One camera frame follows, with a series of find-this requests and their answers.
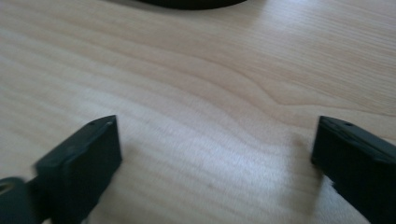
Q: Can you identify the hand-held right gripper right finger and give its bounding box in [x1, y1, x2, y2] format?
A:
[310, 115, 396, 224]

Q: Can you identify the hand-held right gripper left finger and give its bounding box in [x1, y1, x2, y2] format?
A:
[33, 114, 123, 224]

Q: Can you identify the black round object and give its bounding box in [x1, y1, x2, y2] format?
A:
[134, 0, 248, 10]

